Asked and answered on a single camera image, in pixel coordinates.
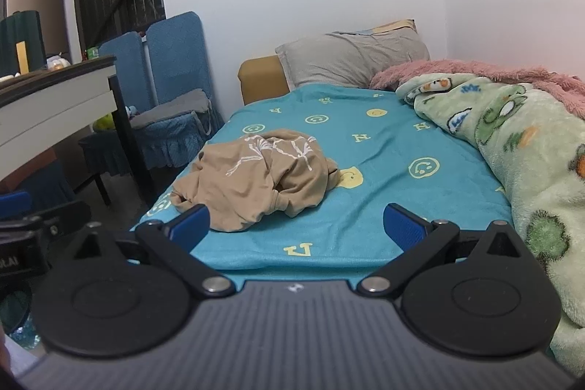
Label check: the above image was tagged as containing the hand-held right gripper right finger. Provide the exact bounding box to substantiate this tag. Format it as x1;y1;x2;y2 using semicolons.
356;202;526;298

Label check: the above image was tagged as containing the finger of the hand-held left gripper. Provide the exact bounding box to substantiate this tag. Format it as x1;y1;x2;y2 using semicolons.
0;190;92;238

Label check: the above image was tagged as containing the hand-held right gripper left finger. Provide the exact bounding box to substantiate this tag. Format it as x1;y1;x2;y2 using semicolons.
68;204;237;298

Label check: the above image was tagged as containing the tan t-shirt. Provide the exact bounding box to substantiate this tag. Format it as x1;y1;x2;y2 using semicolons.
170;127;340;233

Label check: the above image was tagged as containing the dark blue covered chair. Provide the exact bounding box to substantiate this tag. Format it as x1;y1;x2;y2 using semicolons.
0;162;76;217

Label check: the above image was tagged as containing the teal printed bed sheet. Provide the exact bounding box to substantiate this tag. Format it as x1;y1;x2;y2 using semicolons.
129;82;515;281

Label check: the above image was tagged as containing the teal plastic bag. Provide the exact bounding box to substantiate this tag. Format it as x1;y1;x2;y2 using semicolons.
0;280;44;349

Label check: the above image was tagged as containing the grey seat cushion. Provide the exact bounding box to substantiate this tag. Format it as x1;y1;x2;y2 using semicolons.
129;88;213;130

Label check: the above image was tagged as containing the green printed fleece blanket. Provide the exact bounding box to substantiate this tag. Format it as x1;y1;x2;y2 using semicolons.
395;72;585;377

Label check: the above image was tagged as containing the mustard bed headboard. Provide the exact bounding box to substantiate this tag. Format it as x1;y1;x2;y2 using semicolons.
238;55;291;106

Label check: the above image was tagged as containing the pink fluffy blanket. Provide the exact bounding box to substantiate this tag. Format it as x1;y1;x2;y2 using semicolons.
369;58;585;119

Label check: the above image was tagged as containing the grey pillow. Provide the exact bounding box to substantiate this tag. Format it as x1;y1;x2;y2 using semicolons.
275;30;431;89

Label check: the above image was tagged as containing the dark green ribbed panel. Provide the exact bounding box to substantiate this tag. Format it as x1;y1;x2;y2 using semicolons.
0;10;46;75

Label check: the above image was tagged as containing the tan pillow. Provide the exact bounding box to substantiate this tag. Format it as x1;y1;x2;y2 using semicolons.
366;19;418;35

